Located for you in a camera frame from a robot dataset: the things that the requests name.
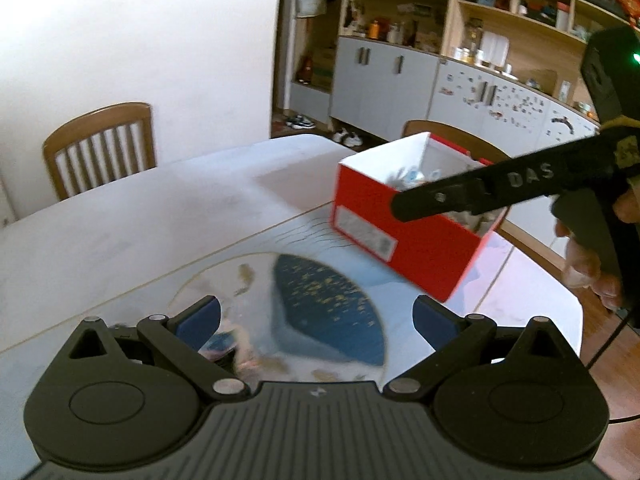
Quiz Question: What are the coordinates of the grey wooden shelf cabinet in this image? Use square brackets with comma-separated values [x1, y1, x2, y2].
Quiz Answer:
[287, 0, 640, 147]

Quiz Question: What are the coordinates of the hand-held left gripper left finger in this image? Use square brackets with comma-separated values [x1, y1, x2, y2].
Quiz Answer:
[67, 295, 249, 403]

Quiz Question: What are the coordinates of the wooden chair behind box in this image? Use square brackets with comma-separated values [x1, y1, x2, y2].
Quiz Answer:
[402, 120, 512, 167]

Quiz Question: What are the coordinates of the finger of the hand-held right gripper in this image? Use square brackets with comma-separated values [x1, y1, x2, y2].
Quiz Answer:
[391, 145, 569, 224]

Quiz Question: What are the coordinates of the printed fish table mat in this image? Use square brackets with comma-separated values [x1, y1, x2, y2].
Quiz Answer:
[0, 200, 586, 397]

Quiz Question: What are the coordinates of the white blue-print packet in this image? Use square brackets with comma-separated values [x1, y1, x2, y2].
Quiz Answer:
[394, 165, 427, 189]

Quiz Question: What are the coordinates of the person's right hand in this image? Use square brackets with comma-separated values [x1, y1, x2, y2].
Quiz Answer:
[554, 191, 640, 311]

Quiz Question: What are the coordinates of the red hanging decoration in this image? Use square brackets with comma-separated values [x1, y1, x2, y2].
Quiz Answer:
[614, 0, 640, 29]

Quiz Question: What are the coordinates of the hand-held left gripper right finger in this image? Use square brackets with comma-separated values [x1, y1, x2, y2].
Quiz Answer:
[381, 295, 572, 402]

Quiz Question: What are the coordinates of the wooden slat-back chair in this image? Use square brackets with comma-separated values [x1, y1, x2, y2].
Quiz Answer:
[42, 102, 159, 202]

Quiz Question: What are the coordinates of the white desktop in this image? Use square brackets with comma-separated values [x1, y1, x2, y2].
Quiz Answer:
[0, 132, 587, 397]

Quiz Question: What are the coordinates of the grey hanging bag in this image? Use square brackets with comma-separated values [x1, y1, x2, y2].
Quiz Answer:
[296, 0, 329, 19]

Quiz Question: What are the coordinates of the black cable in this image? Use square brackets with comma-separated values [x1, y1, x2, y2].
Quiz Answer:
[581, 310, 640, 424]

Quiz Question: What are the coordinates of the dark wooden door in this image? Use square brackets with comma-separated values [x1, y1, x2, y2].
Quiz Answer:
[270, 0, 302, 138]

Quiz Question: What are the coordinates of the red cardboard box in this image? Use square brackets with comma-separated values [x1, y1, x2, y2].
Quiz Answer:
[333, 131, 510, 303]

